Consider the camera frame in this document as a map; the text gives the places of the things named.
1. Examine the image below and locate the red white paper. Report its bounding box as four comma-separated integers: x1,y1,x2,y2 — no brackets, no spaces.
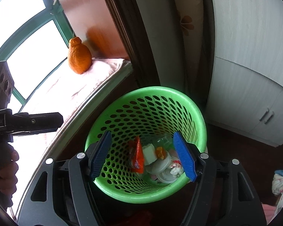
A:
169,160,183,178

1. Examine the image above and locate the orange peel piece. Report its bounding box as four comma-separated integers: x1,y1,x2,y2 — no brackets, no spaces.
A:
155,146,168,160

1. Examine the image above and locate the white styrofoam block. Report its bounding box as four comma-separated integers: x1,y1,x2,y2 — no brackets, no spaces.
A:
142,143,158,165

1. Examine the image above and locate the red snack wrapper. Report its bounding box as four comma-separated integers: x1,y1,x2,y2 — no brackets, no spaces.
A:
128,136,145,174

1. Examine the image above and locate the clear plastic cup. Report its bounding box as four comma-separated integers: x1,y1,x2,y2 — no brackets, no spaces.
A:
153,134,173,150

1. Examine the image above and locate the green perforated trash basket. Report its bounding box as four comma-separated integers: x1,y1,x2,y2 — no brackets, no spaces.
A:
85,87,207,204

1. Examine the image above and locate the left human hand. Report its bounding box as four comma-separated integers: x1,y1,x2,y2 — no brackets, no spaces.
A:
0,150,19,198

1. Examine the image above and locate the crumpled floral cloth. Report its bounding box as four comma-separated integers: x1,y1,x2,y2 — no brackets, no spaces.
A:
262,170,283,224

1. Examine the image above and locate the large orange citrus fruit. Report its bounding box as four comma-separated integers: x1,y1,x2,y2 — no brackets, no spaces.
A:
68,37,92,75

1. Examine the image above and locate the white wardrobe cabinet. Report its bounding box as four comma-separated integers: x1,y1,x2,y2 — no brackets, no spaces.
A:
205,0,283,147

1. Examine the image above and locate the green window frame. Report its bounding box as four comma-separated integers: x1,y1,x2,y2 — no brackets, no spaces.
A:
0,0,74,112

